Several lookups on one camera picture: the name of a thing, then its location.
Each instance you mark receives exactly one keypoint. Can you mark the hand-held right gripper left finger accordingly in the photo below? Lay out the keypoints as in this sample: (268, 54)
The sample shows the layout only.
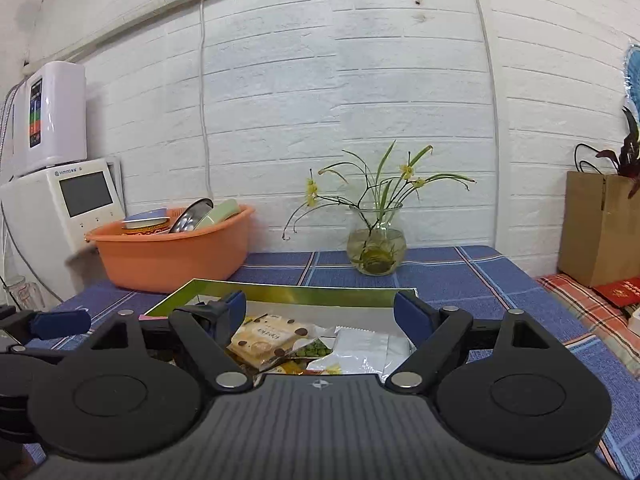
(236, 310)

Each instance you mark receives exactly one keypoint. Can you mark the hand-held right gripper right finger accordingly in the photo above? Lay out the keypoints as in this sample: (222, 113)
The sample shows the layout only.
(407, 312)

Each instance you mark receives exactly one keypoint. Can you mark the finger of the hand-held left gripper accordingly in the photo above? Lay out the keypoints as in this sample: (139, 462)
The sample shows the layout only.
(60, 323)

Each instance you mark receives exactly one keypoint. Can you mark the green rimmed cardboard box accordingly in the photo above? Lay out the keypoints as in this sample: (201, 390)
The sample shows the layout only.
(350, 316)

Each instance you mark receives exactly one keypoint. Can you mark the beige cookie packet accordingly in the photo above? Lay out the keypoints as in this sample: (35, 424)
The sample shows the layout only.
(265, 340)

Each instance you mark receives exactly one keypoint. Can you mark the clear plastic jar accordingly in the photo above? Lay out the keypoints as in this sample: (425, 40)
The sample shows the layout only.
(20, 294)

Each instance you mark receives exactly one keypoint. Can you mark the blue checked tablecloth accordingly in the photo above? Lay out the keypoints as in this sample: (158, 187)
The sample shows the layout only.
(450, 280)

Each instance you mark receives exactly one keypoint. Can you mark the white foil packet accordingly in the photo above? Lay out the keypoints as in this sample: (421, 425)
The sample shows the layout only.
(365, 351)

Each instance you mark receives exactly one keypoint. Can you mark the glass vase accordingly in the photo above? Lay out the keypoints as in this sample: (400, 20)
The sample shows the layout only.
(376, 252)

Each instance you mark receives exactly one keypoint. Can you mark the orange white snack packet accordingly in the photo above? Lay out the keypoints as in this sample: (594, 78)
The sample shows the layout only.
(287, 369)

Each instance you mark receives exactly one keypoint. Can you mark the orange plastic basin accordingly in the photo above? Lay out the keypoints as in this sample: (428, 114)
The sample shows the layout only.
(170, 260)

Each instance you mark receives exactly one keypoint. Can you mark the green pea snack packet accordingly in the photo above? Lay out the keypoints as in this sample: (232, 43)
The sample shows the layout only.
(312, 349)

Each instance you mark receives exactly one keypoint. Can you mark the pale green plate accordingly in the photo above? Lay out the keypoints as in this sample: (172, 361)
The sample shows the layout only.
(220, 212)

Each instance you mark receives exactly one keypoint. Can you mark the steel bowl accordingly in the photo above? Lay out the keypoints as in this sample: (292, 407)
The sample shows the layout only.
(190, 217)

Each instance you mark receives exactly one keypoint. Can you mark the white appliance with screen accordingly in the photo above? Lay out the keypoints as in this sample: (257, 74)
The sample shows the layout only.
(45, 210)

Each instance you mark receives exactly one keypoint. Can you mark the yellow flowering plant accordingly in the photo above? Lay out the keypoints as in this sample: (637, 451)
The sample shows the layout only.
(380, 180)

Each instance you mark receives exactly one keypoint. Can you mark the red plaid cloth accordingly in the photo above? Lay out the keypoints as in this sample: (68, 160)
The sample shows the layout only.
(585, 310)

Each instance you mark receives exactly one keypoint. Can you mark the white water purifier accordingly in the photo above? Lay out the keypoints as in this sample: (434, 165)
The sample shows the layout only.
(55, 115)

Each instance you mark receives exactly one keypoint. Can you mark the brown paper bag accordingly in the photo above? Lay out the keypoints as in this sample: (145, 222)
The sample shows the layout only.
(600, 230)

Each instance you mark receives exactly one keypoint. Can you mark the red envelope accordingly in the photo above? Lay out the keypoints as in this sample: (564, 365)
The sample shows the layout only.
(620, 291)

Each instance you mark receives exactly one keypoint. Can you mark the purple leaf plant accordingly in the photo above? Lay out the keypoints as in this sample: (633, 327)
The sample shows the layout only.
(627, 152)

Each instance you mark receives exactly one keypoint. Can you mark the white wall pipe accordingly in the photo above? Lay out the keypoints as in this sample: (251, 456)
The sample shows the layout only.
(487, 85)

